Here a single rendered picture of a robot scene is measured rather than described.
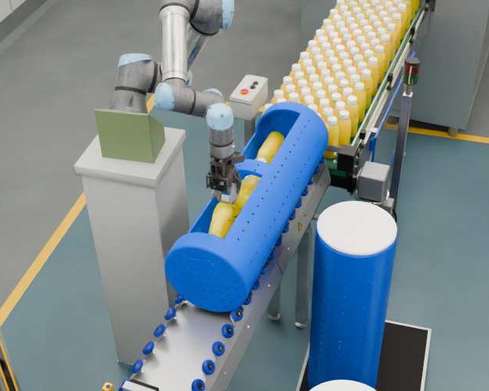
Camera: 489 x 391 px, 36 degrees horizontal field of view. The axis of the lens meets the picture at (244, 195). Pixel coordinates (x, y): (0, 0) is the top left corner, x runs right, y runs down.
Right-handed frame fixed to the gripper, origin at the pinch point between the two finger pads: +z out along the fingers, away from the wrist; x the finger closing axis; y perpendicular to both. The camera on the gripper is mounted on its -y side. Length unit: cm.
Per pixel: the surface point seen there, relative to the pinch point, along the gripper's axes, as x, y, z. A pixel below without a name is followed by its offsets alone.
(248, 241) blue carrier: 11.3, 10.1, 6.5
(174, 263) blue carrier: -9.3, 22.2, 12.0
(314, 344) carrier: 27, -15, 79
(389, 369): 54, -38, 111
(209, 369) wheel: 12, 45, 28
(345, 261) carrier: 37.7, -11.4, 26.3
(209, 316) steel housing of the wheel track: 1.9, 22.5, 32.5
